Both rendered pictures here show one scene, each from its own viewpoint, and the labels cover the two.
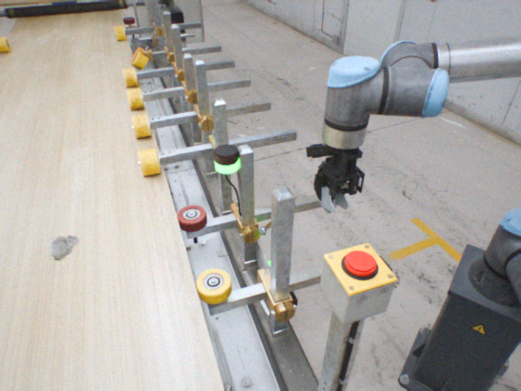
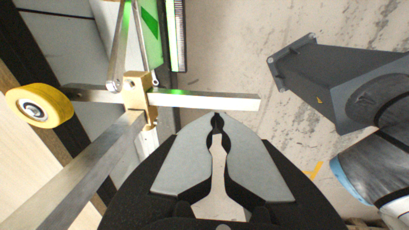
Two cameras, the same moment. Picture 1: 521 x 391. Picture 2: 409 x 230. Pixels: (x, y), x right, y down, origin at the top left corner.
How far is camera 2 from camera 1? 0.96 m
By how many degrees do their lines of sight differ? 83
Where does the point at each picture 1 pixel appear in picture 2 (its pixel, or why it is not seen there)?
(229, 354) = not seen: hidden behind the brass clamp
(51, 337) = not seen: outside the picture
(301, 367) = (169, 122)
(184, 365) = (41, 168)
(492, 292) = (353, 112)
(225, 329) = (127, 54)
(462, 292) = (336, 95)
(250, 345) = not seen: hidden behind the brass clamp
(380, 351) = (274, 35)
